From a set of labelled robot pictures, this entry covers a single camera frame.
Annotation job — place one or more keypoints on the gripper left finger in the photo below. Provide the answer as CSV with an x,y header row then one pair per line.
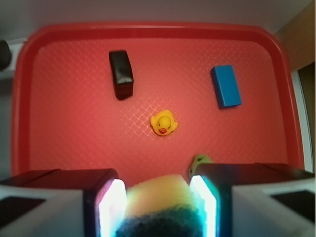
x,y
62,203

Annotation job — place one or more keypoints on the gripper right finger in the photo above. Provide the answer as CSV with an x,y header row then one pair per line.
x,y
254,200

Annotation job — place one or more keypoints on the green and yellow sponge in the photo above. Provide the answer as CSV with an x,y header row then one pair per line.
x,y
161,207

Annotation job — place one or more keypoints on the green plush frog toy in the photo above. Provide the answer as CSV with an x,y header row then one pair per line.
x,y
198,159

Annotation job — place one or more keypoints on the yellow rubber duck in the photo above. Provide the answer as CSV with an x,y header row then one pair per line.
x,y
163,123

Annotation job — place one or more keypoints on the blue rectangular block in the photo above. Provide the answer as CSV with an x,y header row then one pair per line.
x,y
225,86

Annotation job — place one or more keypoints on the red plastic tray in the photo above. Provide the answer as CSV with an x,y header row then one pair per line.
x,y
65,114

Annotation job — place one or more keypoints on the black rectangular block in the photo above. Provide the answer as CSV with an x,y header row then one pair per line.
x,y
122,74

